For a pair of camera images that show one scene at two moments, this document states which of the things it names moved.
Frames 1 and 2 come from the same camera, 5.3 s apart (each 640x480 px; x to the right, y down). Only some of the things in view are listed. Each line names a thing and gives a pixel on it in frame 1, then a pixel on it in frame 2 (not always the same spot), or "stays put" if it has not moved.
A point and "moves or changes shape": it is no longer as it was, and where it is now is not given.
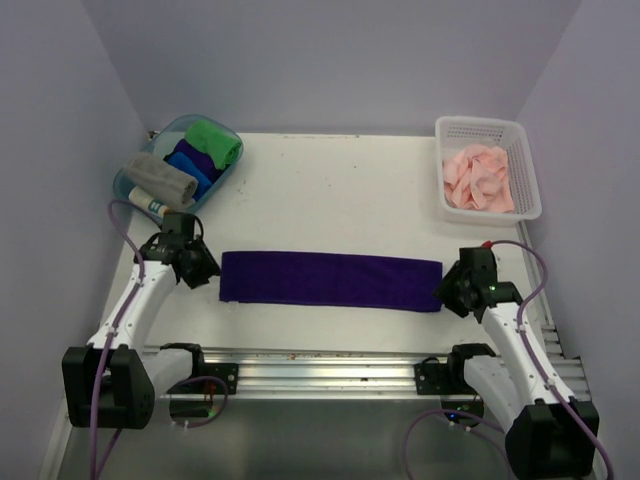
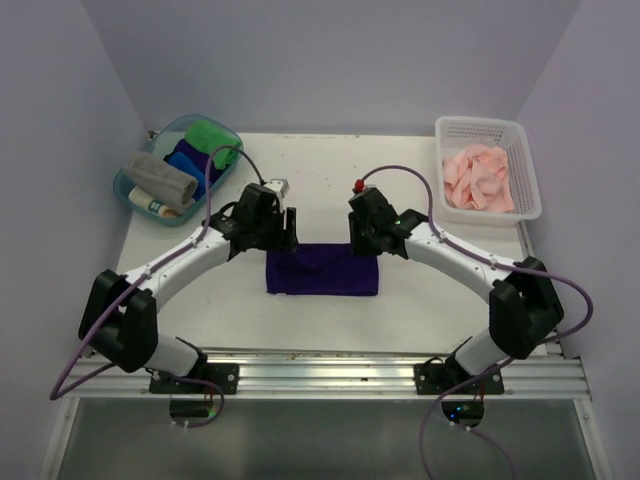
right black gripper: (444, 291) → (359, 249)
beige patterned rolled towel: (140, 198) stays put
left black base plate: (226, 372) stays put
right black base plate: (437, 379) stays put
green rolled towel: (215, 139) stays put
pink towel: (476, 178) stays put
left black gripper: (208, 269) → (285, 239)
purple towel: (332, 280) moves or changes shape
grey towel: (168, 184) stays put
